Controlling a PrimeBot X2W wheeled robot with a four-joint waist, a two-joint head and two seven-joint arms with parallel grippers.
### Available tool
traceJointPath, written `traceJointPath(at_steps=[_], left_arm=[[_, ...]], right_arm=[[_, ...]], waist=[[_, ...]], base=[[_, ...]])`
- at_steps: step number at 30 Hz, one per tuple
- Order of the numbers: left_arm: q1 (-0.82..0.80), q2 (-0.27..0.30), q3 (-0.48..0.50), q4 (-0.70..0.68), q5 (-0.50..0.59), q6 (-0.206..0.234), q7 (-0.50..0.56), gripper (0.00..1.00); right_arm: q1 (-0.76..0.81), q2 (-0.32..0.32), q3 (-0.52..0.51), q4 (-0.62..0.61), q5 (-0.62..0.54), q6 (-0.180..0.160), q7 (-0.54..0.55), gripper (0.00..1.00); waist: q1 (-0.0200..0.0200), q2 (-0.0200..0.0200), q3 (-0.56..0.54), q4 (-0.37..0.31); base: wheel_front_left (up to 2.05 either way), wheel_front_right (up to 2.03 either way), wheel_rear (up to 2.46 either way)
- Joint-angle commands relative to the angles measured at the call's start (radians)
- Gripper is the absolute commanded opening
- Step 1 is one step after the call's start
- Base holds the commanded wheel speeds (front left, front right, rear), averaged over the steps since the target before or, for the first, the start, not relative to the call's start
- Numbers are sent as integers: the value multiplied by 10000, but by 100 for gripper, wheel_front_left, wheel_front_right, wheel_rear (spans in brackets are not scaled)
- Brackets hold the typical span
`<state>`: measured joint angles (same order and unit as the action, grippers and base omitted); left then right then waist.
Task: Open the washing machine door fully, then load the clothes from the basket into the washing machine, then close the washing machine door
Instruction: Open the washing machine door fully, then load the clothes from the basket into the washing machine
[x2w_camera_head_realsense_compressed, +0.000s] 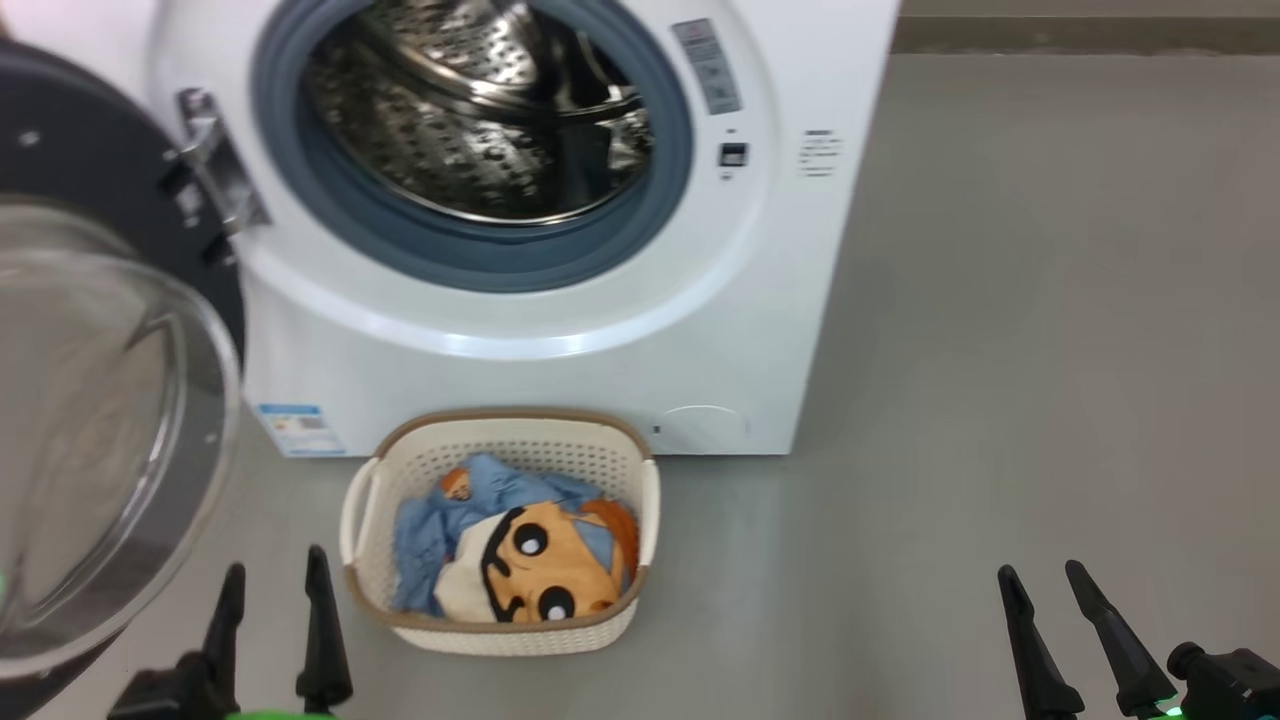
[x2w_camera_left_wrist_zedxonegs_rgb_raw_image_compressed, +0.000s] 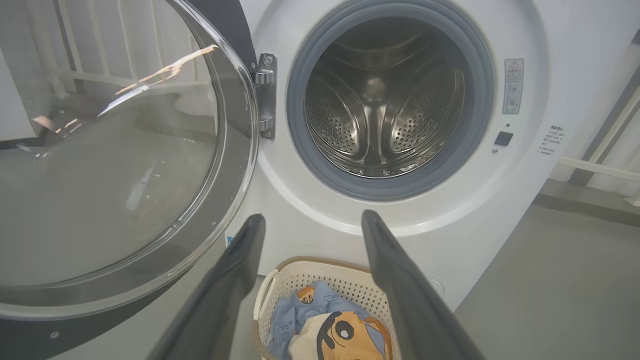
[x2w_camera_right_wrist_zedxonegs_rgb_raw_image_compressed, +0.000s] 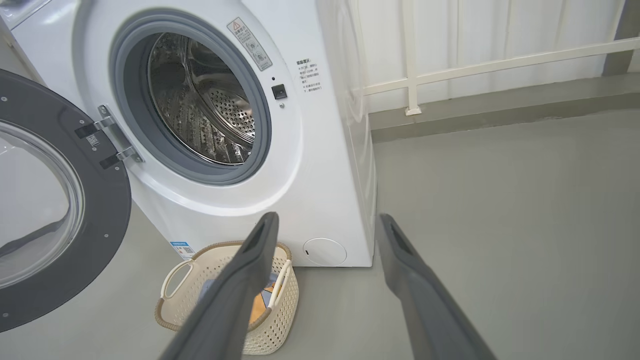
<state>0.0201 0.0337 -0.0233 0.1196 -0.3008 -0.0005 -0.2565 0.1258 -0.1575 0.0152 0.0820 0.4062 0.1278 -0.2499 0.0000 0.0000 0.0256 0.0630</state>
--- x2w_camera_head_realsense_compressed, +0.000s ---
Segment grey rubber door gasket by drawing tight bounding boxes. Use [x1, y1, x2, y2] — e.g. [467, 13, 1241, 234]
[250, 0, 694, 293]

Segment stainless steel washing machine drum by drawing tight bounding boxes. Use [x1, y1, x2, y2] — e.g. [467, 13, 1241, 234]
[305, 0, 656, 226]

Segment cream cartoon face garment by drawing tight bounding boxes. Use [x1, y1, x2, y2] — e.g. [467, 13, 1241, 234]
[433, 498, 639, 624]

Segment round white filter cover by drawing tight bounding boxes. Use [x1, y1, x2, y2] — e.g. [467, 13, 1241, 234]
[655, 405, 751, 456]

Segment blue energy label sticker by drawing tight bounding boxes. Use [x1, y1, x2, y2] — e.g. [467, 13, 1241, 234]
[258, 403, 346, 458]

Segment white washing machine body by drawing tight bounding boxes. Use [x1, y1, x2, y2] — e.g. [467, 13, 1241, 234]
[150, 0, 901, 459]

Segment black glass washer door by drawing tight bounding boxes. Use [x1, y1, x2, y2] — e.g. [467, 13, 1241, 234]
[0, 40, 246, 720]

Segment grey warning sticker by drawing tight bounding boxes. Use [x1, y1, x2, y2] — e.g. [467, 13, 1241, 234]
[672, 18, 743, 116]

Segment metal door hinge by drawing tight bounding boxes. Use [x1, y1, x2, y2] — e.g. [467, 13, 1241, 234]
[175, 88, 271, 236]

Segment cream perforated laundry basket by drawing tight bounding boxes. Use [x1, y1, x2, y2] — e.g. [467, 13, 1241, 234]
[340, 408, 661, 657]

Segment blue cartoon print garment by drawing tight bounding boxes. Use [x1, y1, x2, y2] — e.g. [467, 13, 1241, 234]
[392, 455, 641, 616]

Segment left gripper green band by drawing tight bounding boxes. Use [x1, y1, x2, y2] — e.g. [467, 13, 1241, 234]
[107, 545, 353, 720]

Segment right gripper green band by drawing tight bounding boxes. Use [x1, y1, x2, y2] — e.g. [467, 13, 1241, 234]
[997, 560, 1280, 720]

